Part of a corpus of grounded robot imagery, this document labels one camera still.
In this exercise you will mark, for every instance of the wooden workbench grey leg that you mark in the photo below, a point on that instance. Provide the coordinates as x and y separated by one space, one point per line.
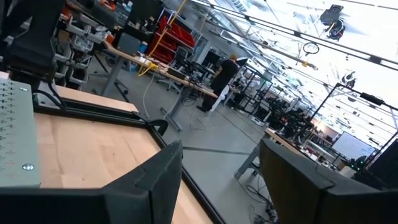
248 161

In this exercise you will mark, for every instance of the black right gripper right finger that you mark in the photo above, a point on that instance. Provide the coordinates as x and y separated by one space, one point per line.
326 205

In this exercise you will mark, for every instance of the white screen monitor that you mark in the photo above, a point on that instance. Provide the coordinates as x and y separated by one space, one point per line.
353 145

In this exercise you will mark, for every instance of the person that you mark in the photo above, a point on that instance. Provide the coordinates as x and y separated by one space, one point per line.
222 81

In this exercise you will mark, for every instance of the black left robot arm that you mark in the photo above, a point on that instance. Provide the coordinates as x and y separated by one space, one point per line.
34 46

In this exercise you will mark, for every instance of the black aluminium table frame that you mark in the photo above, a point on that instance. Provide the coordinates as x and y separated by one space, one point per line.
93 112

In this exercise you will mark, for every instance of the long wooden workbench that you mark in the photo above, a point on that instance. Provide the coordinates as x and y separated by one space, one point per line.
174 77

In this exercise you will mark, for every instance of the grey parts drawers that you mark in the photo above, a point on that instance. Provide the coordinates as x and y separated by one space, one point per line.
79 43

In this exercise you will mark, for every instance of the red storage bins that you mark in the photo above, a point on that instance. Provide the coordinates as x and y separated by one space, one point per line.
174 37

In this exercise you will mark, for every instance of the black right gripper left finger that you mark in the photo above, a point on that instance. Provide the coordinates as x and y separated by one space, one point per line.
93 205

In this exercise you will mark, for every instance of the green perforated metal shelf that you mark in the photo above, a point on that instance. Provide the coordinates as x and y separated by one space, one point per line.
15 140

